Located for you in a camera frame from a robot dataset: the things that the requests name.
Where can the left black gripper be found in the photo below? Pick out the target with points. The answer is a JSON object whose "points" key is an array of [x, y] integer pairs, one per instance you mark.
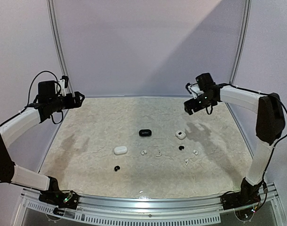
{"points": [[77, 103]]}

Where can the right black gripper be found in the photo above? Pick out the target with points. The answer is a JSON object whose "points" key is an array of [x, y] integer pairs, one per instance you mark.
{"points": [[192, 105]]}

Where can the white charging case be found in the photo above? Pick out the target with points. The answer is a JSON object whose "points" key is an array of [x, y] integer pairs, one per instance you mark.
{"points": [[120, 150], [180, 134]]}

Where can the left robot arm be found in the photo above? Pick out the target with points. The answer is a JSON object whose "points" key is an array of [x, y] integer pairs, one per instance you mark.
{"points": [[52, 98]]}

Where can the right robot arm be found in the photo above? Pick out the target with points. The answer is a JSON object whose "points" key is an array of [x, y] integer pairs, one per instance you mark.
{"points": [[270, 124]]}

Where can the black charging case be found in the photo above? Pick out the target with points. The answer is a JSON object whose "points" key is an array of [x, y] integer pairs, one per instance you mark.
{"points": [[145, 133]]}

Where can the white closed charging case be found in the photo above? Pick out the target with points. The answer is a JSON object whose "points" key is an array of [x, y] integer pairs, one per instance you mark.
{"points": [[120, 150]]}

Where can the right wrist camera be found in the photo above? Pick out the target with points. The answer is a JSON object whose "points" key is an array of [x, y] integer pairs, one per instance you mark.
{"points": [[193, 89]]}

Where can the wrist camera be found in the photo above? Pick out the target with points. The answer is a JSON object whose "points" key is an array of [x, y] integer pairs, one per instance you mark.
{"points": [[63, 85], [193, 89]]}

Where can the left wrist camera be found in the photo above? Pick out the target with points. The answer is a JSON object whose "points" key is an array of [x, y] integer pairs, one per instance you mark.
{"points": [[63, 85]]}

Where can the right aluminium frame post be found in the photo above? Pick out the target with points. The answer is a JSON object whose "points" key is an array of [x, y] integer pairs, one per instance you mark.
{"points": [[241, 41]]}

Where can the aluminium frame post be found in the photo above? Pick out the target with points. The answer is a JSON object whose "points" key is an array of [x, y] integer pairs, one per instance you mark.
{"points": [[56, 37], [241, 41]]}

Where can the left aluminium frame post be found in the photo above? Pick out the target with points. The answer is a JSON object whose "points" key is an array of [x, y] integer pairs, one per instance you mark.
{"points": [[56, 37]]}

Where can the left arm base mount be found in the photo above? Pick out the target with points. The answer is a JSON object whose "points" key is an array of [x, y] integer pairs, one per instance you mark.
{"points": [[68, 199]]}

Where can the aluminium front rail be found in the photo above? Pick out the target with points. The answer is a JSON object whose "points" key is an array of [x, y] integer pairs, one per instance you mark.
{"points": [[110, 211]]}

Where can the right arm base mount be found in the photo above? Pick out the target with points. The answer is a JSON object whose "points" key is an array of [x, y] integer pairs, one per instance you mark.
{"points": [[237, 200]]}

